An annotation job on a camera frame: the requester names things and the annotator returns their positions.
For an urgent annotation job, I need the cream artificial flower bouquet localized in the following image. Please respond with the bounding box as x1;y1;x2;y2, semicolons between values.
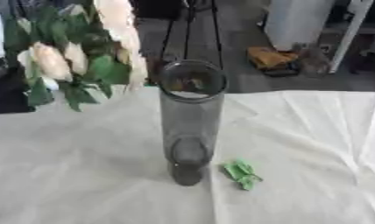
2;0;150;113

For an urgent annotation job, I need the white cylindrical bin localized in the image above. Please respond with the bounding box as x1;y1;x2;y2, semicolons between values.
262;0;338;53

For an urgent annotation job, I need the loose green fabric leaf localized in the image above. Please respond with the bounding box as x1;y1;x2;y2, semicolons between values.
221;159;265;192

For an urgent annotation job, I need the tan bag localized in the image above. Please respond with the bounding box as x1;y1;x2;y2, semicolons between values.
245;45;303;72

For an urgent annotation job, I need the clear smoky glass vase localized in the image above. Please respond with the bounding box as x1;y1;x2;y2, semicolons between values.
157;59;230;187

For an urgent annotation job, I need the black tripod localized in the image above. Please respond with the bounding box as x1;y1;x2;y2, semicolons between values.
158;0;226;71

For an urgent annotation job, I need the white slanted post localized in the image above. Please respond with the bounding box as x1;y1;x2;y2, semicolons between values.
327;0;375;74

